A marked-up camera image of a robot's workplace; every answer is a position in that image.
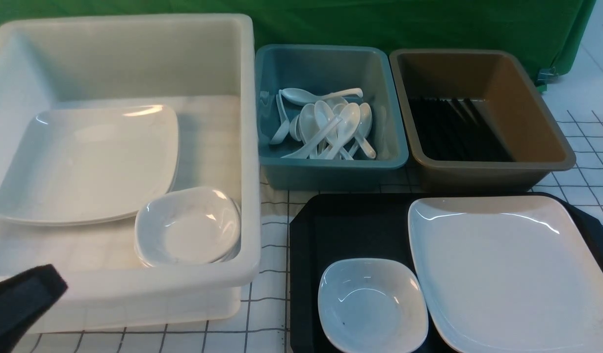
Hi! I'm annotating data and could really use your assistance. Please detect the teal plastic bin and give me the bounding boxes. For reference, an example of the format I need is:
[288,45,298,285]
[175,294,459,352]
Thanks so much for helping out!
[256,44,409,191]

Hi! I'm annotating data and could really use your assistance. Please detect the pile of white spoons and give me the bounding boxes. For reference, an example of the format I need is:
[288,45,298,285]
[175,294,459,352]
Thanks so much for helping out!
[269,90,377,160]

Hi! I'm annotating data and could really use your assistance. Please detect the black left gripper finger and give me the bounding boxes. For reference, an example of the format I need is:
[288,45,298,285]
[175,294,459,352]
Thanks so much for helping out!
[0,264,68,353]

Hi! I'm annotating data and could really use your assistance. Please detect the green backdrop cloth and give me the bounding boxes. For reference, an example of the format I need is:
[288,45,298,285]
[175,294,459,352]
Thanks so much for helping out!
[0,0,595,80]

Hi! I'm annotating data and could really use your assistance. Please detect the white bowls in tub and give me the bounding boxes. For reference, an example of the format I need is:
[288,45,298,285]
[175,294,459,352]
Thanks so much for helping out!
[134,187,241,267]

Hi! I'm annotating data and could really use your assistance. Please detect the white checkered tablecloth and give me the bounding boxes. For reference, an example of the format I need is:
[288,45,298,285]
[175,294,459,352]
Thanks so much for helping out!
[0,110,603,353]

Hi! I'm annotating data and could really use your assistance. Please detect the brown plastic bin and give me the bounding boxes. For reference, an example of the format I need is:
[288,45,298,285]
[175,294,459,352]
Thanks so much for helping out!
[389,49,577,192]

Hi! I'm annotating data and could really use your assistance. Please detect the large white square plate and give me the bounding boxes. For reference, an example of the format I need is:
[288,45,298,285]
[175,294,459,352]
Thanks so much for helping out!
[408,195,603,353]

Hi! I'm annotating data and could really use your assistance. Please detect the metal binder clip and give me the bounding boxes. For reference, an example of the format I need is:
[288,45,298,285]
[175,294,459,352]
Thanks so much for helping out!
[535,67,559,86]

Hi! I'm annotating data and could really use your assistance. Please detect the large white plastic tub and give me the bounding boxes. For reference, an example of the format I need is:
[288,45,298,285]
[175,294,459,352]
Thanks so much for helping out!
[0,14,261,333]

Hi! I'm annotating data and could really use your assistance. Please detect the small white square bowl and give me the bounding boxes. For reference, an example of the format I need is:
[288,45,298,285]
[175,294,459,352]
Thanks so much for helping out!
[317,258,429,353]

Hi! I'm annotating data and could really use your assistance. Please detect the pile of black chopsticks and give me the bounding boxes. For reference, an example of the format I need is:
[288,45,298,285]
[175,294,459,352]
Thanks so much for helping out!
[408,98,515,162]

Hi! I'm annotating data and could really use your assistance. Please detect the black plastic serving tray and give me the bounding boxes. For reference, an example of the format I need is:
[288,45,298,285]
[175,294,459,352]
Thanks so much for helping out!
[289,192,603,353]

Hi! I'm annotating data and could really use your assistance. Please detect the white plates in tub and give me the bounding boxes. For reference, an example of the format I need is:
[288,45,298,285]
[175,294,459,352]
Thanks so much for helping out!
[0,105,180,226]

